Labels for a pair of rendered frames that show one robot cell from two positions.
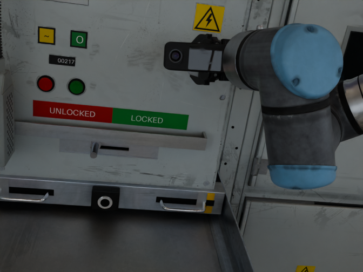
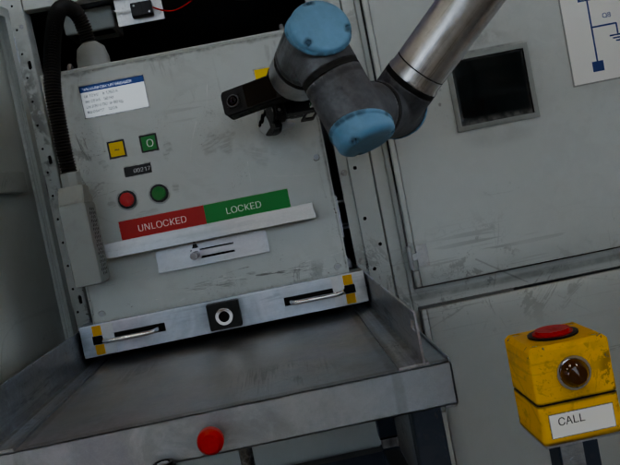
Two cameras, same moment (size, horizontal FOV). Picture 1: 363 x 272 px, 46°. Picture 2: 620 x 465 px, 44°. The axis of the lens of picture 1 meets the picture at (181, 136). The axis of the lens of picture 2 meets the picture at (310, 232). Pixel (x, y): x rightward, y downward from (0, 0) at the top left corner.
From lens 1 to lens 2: 0.68 m
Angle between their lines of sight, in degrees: 21
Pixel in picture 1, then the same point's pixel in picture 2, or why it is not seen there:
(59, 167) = (163, 294)
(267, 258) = (485, 390)
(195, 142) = (301, 210)
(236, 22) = not seen: hidden behind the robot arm
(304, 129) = (337, 82)
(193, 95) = (284, 165)
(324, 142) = (361, 89)
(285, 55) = (292, 27)
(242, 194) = (413, 304)
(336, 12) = not seen: hidden behind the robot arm
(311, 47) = (313, 15)
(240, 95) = (358, 177)
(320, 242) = not seen: hidden behind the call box
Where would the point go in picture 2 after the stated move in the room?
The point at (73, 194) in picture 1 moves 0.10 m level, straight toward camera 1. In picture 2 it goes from (186, 322) to (186, 329)
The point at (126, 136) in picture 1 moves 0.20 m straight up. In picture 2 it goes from (223, 226) to (201, 117)
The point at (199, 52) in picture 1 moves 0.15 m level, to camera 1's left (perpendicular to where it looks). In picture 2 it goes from (252, 89) to (165, 108)
